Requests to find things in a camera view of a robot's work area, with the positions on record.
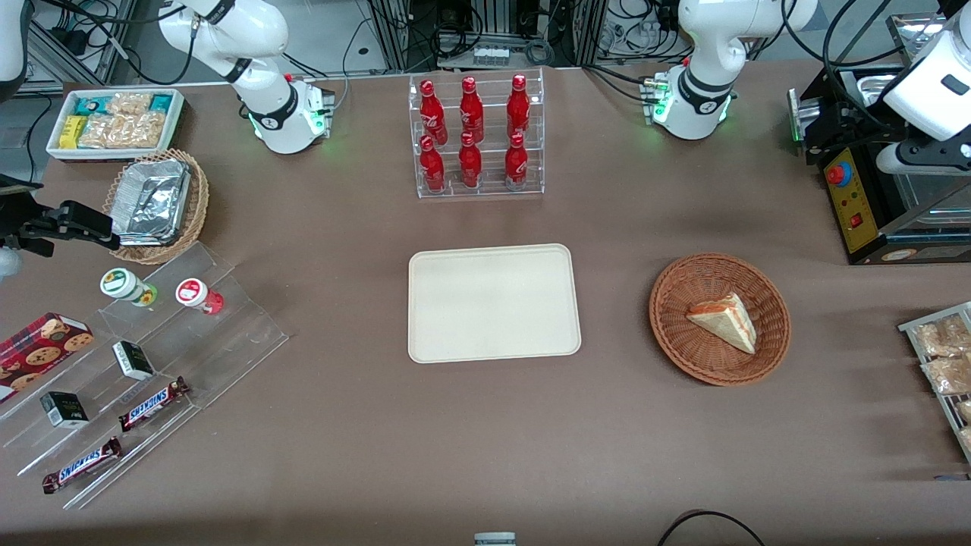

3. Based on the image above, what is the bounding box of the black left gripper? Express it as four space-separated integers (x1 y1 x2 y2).
806 95 903 165

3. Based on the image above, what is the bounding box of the large clear cracker bag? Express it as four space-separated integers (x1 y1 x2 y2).
79 112 165 149

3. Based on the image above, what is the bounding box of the green-lid white cup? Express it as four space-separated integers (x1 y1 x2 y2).
100 268 159 307

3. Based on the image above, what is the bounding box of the tray of packaged snacks right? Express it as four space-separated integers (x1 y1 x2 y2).
899 302 971 465

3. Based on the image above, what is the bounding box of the clear acrylic stepped stand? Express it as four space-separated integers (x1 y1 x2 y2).
0 243 290 510

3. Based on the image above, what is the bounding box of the black looped cable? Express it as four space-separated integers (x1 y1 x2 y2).
656 510 767 546

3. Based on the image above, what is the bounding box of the clear acrylic bottle rack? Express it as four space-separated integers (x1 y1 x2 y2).
408 68 545 199

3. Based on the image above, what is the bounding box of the red cola bottle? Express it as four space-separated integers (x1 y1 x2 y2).
460 76 485 143
458 132 482 188
504 133 529 190
507 74 530 139
420 80 448 145
420 135 446 192

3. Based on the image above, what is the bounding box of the red cookie box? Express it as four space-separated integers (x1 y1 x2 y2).
0 312 95 404

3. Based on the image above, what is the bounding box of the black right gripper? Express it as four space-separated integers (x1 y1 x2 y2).
0 201 121 257

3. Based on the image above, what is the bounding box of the tan oval wicker basket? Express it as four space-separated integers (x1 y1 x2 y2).
102 149 210 265

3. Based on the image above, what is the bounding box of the beige rectangular tray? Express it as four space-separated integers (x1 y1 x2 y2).
408 243 582 364

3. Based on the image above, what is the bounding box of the white snack bin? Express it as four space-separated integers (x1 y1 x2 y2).
46 89 187 162

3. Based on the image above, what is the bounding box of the aluminium foil tray stack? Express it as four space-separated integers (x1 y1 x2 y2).
112 159 191 246

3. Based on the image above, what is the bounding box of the small black box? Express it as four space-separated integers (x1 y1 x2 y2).
40 391 90 430
112 341 156 381

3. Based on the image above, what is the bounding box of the triangle sandwich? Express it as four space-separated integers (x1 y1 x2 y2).
687 293 758 355

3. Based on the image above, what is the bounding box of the grey metal gripper plate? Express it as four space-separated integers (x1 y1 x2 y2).
789 87 826 146

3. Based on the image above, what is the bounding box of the aluminium frame rack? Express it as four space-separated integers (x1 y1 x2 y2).
368 0 608 73

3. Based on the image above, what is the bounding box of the black machine with yellow panel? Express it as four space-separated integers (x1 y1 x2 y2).
815 14 971 266

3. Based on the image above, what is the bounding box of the round brown wicker basket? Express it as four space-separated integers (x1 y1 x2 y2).
649 253 791 387

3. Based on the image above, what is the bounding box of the red-lid white cup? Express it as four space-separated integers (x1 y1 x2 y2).
176 278 225 316

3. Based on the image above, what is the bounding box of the Snickers chocolate bar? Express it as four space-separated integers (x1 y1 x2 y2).
119 377 190 432
42 438 123 494

